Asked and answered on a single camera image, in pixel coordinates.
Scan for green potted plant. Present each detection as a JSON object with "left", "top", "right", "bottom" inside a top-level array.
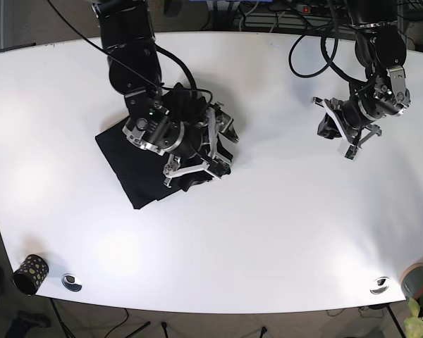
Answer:
[{"left": 403, "top": 294, "right": 423, "bottom": 338}]

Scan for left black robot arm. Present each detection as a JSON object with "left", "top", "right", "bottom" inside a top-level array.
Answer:
[{"left": 312, "top": 1, "right": 410, "bottom": 160}]

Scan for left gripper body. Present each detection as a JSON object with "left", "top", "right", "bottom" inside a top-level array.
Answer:
[{"left": 312, "top": 96, "right": 382, "bottom": 161}]

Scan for grey tape roll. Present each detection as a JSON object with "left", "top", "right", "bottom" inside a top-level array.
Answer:
[{"left": 400, "top": 263, "right": 423, "bottom": 300}]

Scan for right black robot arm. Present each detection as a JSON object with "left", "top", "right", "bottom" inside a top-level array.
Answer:
[{"left": 91, "top": 1, "right": 239, "bottom": 190}]

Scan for right table cable grommet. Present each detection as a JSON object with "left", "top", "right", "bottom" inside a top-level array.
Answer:
[{"left": 369, "top": 277, "right": 390, "bottom": 295}]

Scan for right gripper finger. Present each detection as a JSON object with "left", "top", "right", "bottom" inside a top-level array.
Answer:
[{"left": 219, "top": 113, "right": 239, "bottom": 143}]

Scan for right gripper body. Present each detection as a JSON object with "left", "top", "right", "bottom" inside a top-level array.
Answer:
[{"left": 161, "top": 104, "right": 233, "bottom": 189}]

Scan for table cable grommet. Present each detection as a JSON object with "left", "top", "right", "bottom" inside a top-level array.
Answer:
[
  {"left": 369, "top": 277, "right": 390, "bottom": 295},
  {"left": 61, "top": 274, "right": 82, "bottom": 292}
]

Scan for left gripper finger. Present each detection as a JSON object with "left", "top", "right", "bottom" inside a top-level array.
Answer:
[{"left": 317, "top": 107, "right": 345, "bottom": 139}]

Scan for left table cable grommet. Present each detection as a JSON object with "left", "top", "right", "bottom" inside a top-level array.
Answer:
[{"left": 61, "top": 274, "right": 82, "bottom": 292}]

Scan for black gold-dotted cup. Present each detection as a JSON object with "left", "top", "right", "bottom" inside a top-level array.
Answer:
[{"left": 12, "top": 254, "right": 49, "bottom": 296}]

